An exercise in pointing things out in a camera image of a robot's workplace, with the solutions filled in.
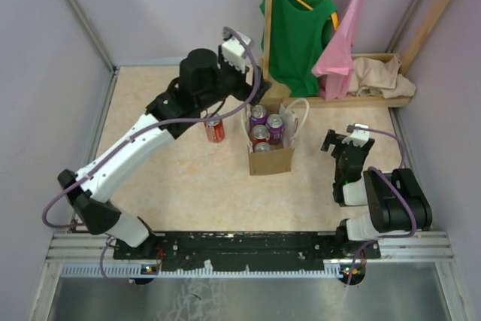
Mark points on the purple can back left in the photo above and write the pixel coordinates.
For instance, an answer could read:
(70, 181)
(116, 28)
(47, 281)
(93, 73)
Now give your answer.
(258, 115)

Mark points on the purple can front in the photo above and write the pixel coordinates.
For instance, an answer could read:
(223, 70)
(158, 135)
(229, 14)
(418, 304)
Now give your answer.
(262, 147)

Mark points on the wooden clothes rack frame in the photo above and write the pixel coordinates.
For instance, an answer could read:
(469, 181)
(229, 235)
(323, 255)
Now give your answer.
(280, 93)

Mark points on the brown canvas bag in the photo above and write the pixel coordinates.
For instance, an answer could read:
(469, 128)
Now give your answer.
(278, 160)

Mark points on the purple can back right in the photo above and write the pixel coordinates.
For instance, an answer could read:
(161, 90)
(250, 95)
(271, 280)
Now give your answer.
(275, 126)

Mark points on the purple can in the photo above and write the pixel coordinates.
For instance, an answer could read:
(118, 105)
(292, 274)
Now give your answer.
(258, 115)
(262, 147)
(275, 126)

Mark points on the red can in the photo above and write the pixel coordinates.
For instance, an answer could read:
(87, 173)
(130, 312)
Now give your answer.
(214, 129)
(259, 134)

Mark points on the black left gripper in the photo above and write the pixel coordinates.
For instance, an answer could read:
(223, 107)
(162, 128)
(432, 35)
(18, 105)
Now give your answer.
(245, 89)

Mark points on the green tank top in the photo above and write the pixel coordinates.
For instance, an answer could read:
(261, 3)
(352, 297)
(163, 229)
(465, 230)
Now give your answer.
(300, 31)

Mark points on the aluminium rail frame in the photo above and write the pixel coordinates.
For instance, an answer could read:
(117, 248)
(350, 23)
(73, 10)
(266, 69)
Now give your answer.
(83, 255)

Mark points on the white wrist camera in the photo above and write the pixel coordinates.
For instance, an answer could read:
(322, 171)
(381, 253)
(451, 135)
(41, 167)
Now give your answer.
(232, 52)
(359, 135)

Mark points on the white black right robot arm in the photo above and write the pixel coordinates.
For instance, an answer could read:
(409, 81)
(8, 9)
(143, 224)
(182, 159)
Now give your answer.
(397, 206)

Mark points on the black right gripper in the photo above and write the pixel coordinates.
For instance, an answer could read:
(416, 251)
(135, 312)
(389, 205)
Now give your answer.
(332, 138)

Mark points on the beige crumpled cloth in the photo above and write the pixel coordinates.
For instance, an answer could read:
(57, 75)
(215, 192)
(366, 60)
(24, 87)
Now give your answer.
(373, 77)

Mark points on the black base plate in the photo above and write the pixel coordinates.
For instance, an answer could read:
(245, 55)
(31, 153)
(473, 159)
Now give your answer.
(240, 251)

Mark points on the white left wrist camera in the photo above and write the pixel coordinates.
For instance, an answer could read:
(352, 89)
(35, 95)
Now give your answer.
(232, 52)

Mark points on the pink shirt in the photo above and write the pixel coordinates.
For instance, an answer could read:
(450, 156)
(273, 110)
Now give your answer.
(335, 67)

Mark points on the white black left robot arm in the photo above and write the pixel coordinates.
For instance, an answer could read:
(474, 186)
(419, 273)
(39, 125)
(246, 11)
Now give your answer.
(205, 79)

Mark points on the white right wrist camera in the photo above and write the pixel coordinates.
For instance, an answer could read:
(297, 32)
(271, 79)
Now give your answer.
(359, 135)

